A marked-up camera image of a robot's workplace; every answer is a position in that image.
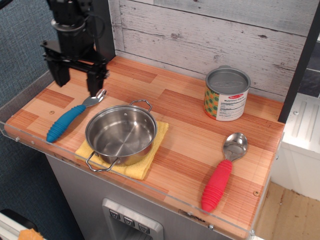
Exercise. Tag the yellow folded cloth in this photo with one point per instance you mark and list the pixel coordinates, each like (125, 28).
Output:
(137, 170)

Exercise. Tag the blue handled fork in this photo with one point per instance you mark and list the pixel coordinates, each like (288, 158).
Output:
(61, 125)

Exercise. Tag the orange object at corner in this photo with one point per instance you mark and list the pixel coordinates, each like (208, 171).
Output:
(30, 234)

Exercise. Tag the red handled spoon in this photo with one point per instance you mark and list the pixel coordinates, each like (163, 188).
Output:
(234, 148)

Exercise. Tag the white side cabinet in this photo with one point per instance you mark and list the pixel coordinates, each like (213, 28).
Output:
(297, 163)

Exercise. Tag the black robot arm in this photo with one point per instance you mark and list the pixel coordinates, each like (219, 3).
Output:
(70, 12)

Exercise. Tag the toy food can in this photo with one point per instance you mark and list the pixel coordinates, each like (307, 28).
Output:
(225, 95)

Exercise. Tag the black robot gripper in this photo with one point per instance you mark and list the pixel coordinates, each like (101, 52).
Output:
(73, 50)

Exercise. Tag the silver dispenser button panel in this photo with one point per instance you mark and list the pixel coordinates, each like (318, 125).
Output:
(126, 224)

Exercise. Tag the stainless steel pot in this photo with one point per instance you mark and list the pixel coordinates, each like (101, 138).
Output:
(120, 135)

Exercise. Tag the clear acrylic guard rail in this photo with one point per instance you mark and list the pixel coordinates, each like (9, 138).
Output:
(170, 194)

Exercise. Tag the grey toy kitchen cabinet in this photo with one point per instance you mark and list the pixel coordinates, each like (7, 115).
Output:
(85, 190)

